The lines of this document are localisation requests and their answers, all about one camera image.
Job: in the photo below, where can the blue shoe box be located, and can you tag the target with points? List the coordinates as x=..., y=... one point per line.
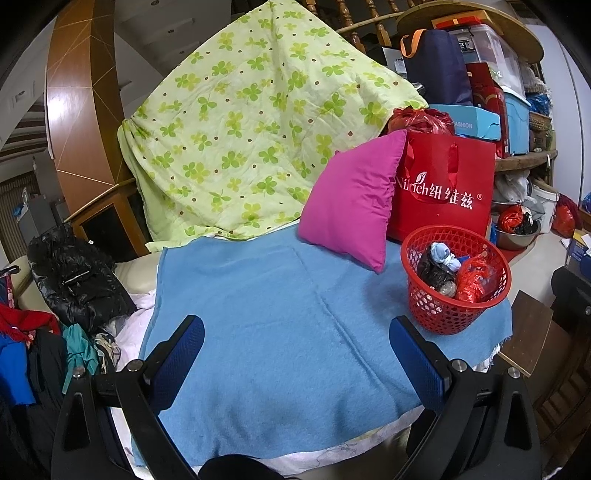
x=471, y=121

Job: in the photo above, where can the black garment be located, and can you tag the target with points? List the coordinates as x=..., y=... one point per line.
x=44, y=401

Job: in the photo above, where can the round wooden shelf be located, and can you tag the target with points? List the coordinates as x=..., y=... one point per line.
x=521, y=34

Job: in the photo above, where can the clear plastic storage box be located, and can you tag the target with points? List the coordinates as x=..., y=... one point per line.
x=489, y=50

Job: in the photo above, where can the wooden stair railing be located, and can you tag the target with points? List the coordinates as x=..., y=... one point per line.
x=369, y=18

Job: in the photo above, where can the pink pillow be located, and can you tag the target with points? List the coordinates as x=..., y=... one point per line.
x=351, y=203

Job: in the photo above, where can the dark red plastic bag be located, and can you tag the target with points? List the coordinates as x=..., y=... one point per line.
x=565, y=214

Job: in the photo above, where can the brown wooden stool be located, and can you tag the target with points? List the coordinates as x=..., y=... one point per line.
x=526, y=332

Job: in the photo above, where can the red and black plastic bag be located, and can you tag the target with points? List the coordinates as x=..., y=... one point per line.
x=517, y=220

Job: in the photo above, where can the blue plastic storage bin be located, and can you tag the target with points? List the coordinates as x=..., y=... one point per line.
x=519, y=124

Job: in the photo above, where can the red garment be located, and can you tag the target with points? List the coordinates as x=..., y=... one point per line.
x=23, y=321

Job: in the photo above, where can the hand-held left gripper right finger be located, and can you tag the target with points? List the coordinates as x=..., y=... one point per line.
x=422, y=369

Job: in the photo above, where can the red plastic mesh basket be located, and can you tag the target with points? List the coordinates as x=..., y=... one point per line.
x=443, y=318

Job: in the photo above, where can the blue garment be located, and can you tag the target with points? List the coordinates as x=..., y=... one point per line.
x=14, y=369

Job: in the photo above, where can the white bed sheet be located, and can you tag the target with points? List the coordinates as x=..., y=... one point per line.
x=134, y=318

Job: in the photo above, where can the red paper shopping bag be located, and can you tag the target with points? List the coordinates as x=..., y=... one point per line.
x=438, y=198

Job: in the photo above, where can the wooden cabinet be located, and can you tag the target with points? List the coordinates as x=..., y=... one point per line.
x=111, y=221

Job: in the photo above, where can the steel bowl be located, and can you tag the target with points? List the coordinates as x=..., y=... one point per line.
x=515, y=240

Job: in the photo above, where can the blue fleece blanket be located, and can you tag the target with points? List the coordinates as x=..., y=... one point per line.
x=277, y=346

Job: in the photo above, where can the curved wooden pillar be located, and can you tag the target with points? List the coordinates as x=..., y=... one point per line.
x=78, y=106

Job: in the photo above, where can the teal garment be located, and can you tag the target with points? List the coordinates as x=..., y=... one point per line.
x=81, y=350

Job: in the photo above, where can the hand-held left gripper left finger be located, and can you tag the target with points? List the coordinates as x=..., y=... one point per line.
x=178, y=364

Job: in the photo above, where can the black box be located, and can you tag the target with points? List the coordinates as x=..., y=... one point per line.
x=572, y=286

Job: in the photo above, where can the cream sofa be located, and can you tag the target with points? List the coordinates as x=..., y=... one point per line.
x=134, y=274

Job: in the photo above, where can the red gift box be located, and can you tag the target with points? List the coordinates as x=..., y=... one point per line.
x=489, y=97

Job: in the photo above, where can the blue plastic bag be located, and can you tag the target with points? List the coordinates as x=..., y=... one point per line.
x=456, y=264

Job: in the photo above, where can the white plastic bucket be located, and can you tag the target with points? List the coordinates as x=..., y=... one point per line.
x=545, y=203

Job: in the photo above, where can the black puffer jacket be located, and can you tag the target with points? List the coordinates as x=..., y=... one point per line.
x=74, y=281

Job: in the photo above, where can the green clover print quilt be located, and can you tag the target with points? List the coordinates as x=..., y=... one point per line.
x=249, y=120

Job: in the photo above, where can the crumpled red bag in shopping bag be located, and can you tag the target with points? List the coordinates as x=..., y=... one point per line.
x=418, y=121

